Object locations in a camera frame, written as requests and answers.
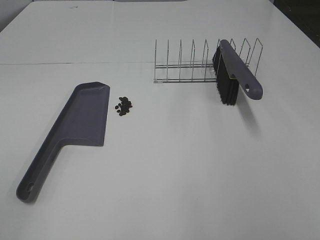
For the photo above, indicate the pile of coffee beans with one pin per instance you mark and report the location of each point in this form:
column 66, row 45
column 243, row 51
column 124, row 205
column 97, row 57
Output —
column 124, row 106

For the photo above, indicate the purple plastic dustpan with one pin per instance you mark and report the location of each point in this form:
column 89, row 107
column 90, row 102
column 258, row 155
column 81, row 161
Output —
column 82, row 122

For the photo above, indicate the metal wire dish rack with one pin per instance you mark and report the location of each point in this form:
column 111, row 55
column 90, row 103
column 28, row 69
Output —
column 190, row 69

